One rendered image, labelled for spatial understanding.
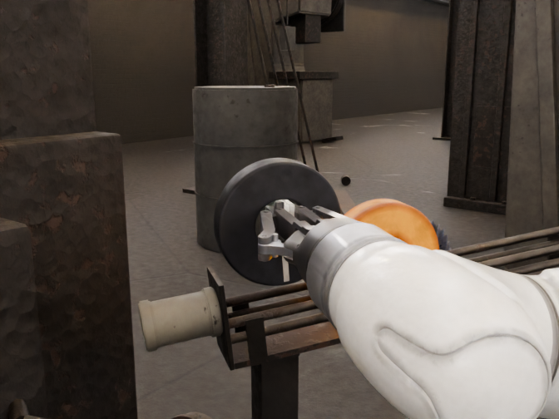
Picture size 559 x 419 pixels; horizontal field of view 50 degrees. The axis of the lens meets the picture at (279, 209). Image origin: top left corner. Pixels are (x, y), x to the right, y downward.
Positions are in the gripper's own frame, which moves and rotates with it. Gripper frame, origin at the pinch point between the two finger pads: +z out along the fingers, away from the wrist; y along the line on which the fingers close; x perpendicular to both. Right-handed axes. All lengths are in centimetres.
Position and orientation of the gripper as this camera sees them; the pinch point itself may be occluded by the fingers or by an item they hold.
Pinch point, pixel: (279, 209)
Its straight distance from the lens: 71.9
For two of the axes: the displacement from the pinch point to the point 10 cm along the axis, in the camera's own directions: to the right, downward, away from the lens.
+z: -3.1, -2.6, 9.2
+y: 9.5, -0.7, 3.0
